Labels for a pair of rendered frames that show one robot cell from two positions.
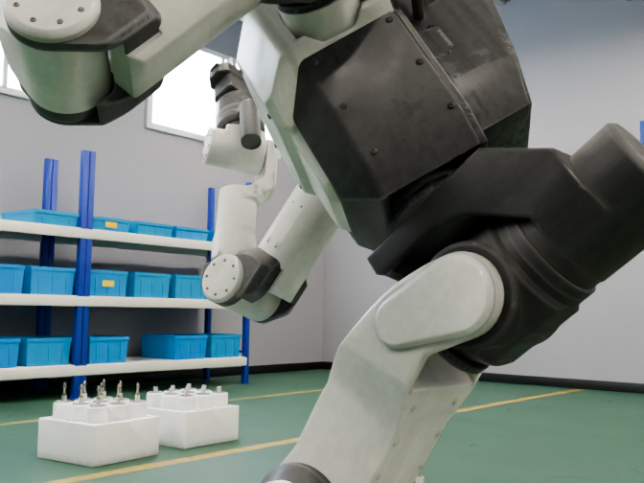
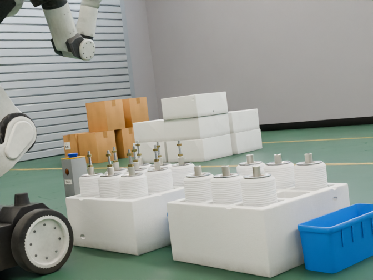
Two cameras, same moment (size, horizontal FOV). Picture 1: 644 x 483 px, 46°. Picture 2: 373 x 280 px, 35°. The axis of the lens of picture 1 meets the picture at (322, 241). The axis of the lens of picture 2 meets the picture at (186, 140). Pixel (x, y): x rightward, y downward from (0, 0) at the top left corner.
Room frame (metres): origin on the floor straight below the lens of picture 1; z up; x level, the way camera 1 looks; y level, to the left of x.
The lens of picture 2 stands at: (1.68, -2.04, 0.47)
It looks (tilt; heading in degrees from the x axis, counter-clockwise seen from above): 3 degrees down; 93
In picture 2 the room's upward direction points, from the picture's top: 7 degrees counter-clockwise
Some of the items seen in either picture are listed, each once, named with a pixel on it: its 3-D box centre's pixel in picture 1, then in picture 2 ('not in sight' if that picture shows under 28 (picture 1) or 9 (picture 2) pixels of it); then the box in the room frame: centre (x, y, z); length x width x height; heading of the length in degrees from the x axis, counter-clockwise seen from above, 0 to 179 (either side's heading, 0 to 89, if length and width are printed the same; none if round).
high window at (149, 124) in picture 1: (219, 99); not in sight; (7.94, 1.12, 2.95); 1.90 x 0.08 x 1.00; 140
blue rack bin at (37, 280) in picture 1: (35, 281); not in sight; (5.91, 2.23, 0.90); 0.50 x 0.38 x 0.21; 50
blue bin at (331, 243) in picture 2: not in sight; (346, 236); (1.99, -0.41, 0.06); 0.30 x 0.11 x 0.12; 45
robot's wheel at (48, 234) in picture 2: not in sight; (43, 241); (1.10, -0.25, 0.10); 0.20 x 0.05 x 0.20; 50
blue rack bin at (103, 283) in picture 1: (91, 284); not in sight; (6.30, 1.91, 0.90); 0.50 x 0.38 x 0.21; 50
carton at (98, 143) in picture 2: not in sight; (97, 146); (0.44, 3.84, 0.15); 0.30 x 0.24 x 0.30; 139
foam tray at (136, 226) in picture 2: not in sight; (141, 213); (1.36, 0.12, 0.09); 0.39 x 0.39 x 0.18; 48
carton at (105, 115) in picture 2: not in sight; (105, 115); (0.54, 3.96, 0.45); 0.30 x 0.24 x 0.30; 142
